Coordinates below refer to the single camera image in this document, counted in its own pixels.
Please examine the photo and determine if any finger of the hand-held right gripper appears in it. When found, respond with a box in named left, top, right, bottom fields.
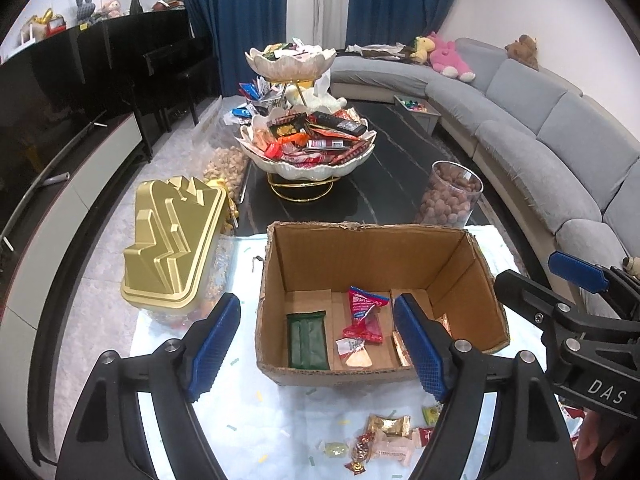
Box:
left=547, top=251, right=640, bottom=318
left=494, top=269, right=583, bottom=356

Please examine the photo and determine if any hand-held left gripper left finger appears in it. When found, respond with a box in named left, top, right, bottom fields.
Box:
left=55, top=293, right=242, bottom=480

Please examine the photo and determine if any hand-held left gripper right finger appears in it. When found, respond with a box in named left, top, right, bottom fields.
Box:
left=393, top=293, right=581, bottom=480

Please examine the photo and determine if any orange gold snack packet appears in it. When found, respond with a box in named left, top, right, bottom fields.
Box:
left=391, top=312, right=453, bottom=367

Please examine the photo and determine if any red pink snack packet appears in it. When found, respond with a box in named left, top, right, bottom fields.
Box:
left=341, top=285, right=391, bottom=346

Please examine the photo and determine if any small red-white snack packet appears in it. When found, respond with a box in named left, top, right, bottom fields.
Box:
left=336, top=337, right=373, bottom=368

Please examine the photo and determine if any gold candy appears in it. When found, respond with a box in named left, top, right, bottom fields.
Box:
left=363, top=414, right=413, bottom=440

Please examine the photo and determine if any dark green snack packet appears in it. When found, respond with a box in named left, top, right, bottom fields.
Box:
left=286, top=310, right=331, bottom=372

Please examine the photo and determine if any beige pink snack packet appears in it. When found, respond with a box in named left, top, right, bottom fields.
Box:
left=372, top=432, right=421, bottom=466

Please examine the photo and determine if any brown cardboard box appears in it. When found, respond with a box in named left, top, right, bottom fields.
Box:
left=255, top=220, right=512, bottom=388

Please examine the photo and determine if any person's right hand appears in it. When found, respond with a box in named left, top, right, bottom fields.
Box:
left=574, top=407, right=640, bottom=480

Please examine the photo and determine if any light blue patterned cloth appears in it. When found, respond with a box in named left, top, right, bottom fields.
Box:
left=130, top=225, right=521, bottom=480

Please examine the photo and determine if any gold lid candy container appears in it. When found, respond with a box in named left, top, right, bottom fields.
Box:
left=121, top=175, right=236, bottom=328

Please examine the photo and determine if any small red wrapped candy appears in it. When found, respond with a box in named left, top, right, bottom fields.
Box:
left=345, top=432, right=376, bottom=476

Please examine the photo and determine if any clear jar of nuts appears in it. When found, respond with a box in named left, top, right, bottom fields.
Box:
left=415, top=160, right=485, bottom=228

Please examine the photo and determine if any grey curved sofa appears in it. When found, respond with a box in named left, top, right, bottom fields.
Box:
left=330, top=37, right=640, bottom=321

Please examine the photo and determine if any clear bag of peanuts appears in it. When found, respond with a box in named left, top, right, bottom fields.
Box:
left=192, top=110, right=251, bottom=206

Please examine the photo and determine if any grey black television cabinet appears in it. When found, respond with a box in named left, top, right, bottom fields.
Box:
left=0, top=110, right=153, bottom=461

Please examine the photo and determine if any grey tray of candies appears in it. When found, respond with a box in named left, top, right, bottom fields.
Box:
left=394, top=95, right=442, bottom=136

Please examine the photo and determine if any brown teddy bear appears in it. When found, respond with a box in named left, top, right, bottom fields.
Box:
left=504, top=34, right=540, bottom=71

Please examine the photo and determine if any two-tier white snack stand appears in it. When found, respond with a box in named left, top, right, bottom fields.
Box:
left=239, top=42, right=376, bottom=203

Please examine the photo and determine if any pink plush toy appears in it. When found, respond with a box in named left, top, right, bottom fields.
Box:
left=427, top=32, right=476, bottom=83

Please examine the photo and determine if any pile of loose snack packets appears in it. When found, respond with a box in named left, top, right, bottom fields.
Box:
left=222, top=77, right=281, bottom=128

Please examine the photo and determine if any yellow plush toy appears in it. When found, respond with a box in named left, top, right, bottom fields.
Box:
left=410, top=36, right=433, bottom=63

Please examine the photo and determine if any black curved television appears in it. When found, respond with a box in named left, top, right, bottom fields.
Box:
left=0, top=30, right=108, bottom=236

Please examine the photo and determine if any black piano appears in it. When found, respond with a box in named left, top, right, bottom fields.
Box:
left=75, top=7, right=223, bottom=133

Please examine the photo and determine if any blue curtain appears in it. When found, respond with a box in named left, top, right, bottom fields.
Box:
left=170, top=0, right=290, bottom=98
left=347, top=0, right=471, bottom=51

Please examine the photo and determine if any white sheer curtain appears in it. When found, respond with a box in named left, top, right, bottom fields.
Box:
left=286, top=0, right=353, bottom=53

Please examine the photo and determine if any white basket gold ribbon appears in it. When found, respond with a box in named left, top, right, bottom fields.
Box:
left=20, top=9, right=56, bottom=46

